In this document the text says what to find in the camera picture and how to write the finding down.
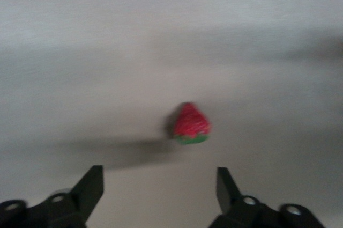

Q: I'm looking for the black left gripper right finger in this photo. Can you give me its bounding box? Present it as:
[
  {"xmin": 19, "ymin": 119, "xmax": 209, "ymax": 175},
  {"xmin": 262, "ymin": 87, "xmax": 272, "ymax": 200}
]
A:
[{"xmin": 208, "ymin": 167, "xmax": 326, "ymax": 228}]

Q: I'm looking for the red toy strawberry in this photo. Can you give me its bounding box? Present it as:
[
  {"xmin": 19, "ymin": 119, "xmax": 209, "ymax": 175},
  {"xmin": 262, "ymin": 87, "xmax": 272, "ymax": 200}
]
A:
[{"xmin": 171, "ymin": 101, "xmax": 212, "ymax": 146}]

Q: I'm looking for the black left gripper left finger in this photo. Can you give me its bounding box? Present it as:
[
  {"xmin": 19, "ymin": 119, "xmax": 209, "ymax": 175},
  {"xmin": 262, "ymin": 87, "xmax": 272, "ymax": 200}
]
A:
[{"xmin": 0, "ymin": 165, "xmax": 105, "ymax": 228}]

